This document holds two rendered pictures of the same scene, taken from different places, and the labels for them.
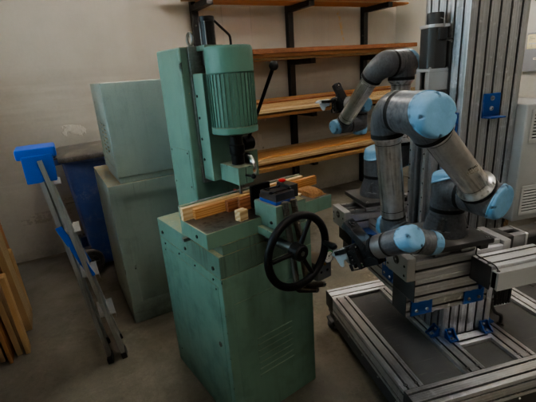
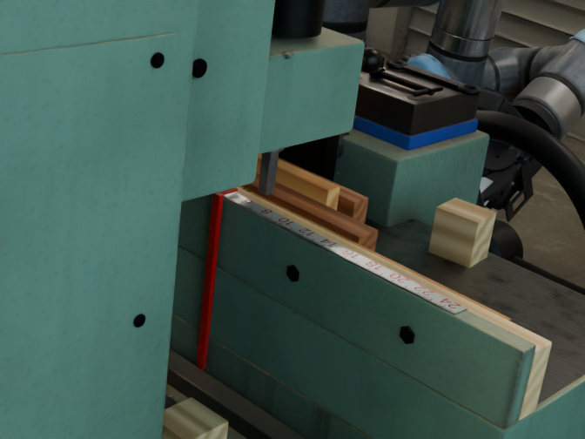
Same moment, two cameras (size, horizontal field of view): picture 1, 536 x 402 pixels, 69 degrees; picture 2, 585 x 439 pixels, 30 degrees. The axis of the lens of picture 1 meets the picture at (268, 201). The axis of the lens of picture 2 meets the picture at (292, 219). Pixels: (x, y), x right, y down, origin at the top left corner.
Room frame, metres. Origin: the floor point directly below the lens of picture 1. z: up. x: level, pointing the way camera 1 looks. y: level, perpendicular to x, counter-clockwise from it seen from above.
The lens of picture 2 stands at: (1.65, 0.84, 1.26)
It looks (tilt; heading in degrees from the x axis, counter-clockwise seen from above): 24 degrees down; 257
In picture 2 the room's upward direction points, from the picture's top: 7 degrees clockwise
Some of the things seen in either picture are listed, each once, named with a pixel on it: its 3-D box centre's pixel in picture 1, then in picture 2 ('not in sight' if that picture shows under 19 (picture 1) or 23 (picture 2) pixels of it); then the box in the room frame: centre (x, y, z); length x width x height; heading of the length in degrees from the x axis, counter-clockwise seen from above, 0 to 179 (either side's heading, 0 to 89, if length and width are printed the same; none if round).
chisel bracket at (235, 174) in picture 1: (237, 174); (255, 96); (1.52, 0.12, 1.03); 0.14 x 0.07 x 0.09; 36
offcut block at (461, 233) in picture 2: (241, 214); (461, 232); (1.34, 0.10, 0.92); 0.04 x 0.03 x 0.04; 133
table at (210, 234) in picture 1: (267, 215); (307, 234); (1.44, 0.01, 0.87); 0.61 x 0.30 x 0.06; 126
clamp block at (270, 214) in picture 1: (280, 210); (377, 168); (1.37, -0.04, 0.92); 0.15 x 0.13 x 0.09; 126
